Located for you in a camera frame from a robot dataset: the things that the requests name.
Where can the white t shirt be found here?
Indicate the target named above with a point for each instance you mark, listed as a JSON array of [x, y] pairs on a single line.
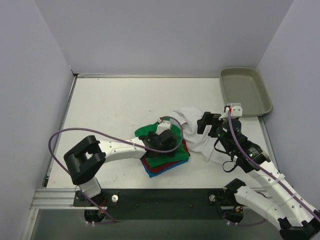
[[198, 143]]

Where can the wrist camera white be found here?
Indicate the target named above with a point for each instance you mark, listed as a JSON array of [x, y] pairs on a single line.
[[162, 126], [235, 110]]

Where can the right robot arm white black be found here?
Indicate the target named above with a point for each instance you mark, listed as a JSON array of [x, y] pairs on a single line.
[[286, 210]]

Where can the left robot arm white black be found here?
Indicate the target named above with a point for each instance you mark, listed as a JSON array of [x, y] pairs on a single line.
[[85, 159]]

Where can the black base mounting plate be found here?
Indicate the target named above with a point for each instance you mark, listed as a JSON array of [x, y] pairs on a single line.
[[162, 204]]

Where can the aluminium rail profile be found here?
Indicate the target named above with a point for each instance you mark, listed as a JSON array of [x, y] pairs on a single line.
[[52, 198]]

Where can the green t shirt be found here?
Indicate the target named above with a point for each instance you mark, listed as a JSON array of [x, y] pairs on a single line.
[[152, 128]]

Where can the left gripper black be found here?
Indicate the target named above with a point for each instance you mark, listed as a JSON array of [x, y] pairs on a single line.
[[169, 137]]

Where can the grey plastic tray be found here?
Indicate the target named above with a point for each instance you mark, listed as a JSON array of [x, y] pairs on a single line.
[[245, 86]]

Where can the blue t shirt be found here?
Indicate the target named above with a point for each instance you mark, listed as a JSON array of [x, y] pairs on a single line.
[[155, 171]]

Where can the red t shirt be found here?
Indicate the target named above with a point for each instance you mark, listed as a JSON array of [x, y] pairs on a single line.
[[158, 165]]

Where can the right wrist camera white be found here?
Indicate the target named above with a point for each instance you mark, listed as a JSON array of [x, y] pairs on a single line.
[[235, 110]]

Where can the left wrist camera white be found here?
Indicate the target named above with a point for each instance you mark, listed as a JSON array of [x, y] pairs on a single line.
[[162, 126]]

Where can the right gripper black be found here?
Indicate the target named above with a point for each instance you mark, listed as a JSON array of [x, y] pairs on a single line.
[[211, 124]]

